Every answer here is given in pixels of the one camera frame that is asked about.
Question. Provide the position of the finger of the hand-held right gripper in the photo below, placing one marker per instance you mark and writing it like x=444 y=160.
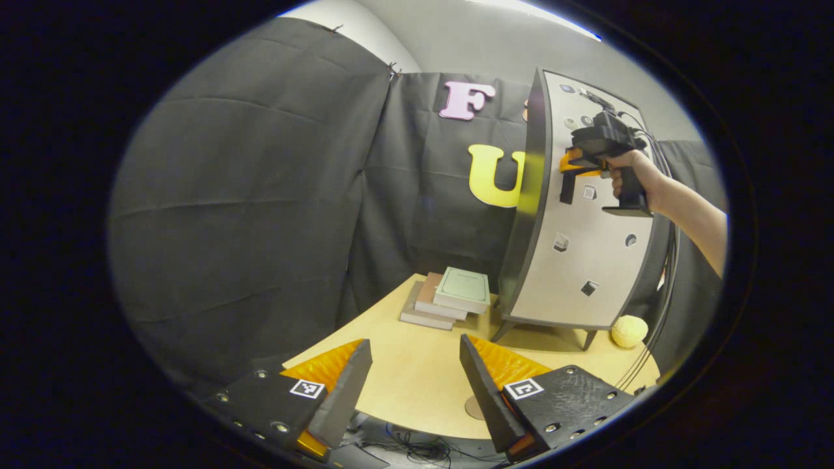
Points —
x=572 y=166

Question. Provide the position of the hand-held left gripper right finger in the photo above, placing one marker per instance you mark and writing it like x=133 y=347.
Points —
x=485 y=397

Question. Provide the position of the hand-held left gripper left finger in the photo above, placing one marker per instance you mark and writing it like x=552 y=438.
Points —
x=342 y=397

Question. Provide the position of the round brown coaster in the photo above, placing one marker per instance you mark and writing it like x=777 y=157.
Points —
x=474 y=409

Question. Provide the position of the dark grey cabinet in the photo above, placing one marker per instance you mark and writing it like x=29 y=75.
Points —
x=524 y=228

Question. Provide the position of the grey book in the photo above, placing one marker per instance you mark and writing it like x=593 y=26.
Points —
x=420 y=319

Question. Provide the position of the green book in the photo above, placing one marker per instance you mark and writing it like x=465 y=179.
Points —
x=464 y=286

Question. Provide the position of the pink book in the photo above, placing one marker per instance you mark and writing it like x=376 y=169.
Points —
x=429 y=296

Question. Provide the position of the long ceiling light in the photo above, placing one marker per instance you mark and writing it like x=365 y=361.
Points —
x=547 y=14

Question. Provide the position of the yellow sponge ball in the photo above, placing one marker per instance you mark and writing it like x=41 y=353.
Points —
x=629 y=331

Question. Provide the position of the black backdrop cloth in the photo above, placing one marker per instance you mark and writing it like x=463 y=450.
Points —
x=247 y=208

